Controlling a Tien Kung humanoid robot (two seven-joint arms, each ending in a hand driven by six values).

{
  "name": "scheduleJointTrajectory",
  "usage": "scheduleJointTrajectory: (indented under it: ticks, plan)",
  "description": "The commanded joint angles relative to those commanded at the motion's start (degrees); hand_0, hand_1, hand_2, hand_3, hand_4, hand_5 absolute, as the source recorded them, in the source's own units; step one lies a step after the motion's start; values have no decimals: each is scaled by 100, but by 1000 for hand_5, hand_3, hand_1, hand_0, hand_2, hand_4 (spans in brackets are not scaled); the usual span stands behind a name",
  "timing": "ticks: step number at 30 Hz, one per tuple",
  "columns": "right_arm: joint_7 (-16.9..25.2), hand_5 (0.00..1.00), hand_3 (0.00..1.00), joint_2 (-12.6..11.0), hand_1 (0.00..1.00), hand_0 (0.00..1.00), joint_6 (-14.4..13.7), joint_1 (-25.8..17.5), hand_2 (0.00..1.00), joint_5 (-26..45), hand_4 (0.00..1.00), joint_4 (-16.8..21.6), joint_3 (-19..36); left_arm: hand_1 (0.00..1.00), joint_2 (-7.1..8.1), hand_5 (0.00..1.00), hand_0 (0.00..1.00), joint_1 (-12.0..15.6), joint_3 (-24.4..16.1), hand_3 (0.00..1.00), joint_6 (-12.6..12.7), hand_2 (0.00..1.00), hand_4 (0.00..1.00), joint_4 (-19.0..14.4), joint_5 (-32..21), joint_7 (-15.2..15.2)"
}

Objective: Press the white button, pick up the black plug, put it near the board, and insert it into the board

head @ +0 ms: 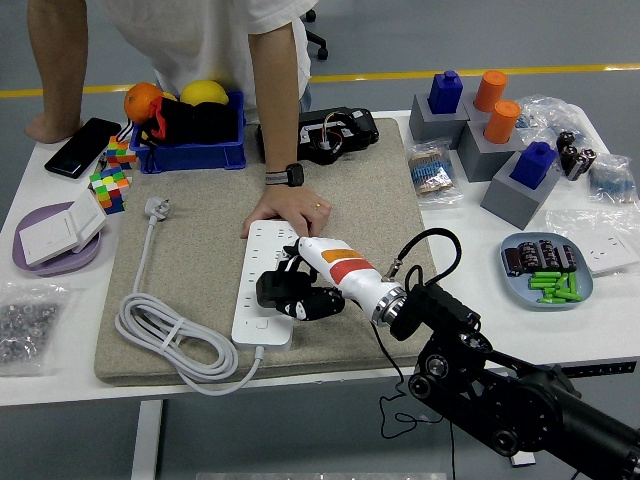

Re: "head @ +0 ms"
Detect robot right hand white shell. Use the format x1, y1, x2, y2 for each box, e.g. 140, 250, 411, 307
276, 236, 399, 322

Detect person's right hand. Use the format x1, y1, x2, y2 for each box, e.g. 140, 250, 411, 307
23, 112, 84, 145

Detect person's left hand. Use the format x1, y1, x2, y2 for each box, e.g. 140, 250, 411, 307
241, 183, 333, 240

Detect black plug adapter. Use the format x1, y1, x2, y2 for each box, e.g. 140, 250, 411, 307
255, 269, 317, 314

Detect thin black adapter cord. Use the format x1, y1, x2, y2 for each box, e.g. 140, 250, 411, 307
367, 319, 457, 480

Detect white power strip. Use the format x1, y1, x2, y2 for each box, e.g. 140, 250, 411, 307
231, 219, 301, 348

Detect black smartphone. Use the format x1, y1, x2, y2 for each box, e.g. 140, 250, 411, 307
43, 116, 123, 180

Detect black wristwatch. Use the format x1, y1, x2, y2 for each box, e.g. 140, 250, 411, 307
263, 162, 305, 188

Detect grey-brown mat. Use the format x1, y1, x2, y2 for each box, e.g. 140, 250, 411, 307
93, 117, 454, 387

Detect colourful puzzle cube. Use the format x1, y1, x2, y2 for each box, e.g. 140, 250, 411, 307
88, 167, 132, 216
104, 135, 138, 171

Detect orange fruit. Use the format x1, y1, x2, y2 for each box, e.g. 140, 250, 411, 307
123, 82, 166, 125

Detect blue plastic bin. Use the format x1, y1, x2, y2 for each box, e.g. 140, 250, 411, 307
128, 90, 248, 175

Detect clear bag of taped resistors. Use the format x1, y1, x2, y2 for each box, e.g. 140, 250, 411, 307
407, 138, 465, 209

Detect black and red pouch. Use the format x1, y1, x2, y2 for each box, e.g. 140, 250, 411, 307
119, 96, 240, 174

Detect purple plate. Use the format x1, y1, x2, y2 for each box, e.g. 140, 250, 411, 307
11, 201, 109, 278

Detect large yellow lemon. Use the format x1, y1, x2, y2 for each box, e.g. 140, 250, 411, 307
179, 79, 230, 107

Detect grey block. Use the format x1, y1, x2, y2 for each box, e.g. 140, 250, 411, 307
462, 92, 501, 124
408, 93, 471, 150
457, 118, 529, 184
480, 151, 564, 232

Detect black office chair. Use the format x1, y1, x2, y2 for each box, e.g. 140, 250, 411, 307
302, 8, 330, 61

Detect blue-grey plate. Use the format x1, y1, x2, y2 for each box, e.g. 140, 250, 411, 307
500, 232, 595, 311

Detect person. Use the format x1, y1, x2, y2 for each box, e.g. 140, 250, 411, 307
97, 0, 321, 115

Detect blue peg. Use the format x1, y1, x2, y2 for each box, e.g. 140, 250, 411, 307
508, 141, 558, 190
427, 69, 464, 115

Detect clear bag of metal nuts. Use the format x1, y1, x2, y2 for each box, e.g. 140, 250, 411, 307
0, 282, 71, 377

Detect orange cylinder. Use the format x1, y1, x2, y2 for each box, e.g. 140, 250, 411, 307
472, 69, 509, 113
482, 99, 523, 146

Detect clear plastic bag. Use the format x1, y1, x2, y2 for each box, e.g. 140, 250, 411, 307
544, 207, 640, 279

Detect large clear bag blue resistors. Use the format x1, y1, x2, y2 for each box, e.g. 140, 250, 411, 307
514, 94, 599, 146

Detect black table control panel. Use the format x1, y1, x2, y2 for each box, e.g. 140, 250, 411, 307
574, 360, 639, 377

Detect small clear bag blue resistors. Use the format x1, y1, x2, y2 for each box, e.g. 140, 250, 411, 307
585, 153, 639, 205

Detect black electronic device with wires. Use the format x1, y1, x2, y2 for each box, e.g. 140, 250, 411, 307
256, 106, 380, 166

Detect small white switch panel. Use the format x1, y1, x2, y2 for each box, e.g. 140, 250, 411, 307
67, 189, 109, 254

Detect large white switch panel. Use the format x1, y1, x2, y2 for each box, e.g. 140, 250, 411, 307
18, 209, 81, 267

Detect white power strip cord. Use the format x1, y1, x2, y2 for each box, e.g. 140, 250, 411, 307
114, 196, 265, 397

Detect white wall socket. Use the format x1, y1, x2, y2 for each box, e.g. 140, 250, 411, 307
574, 234, 640, 277

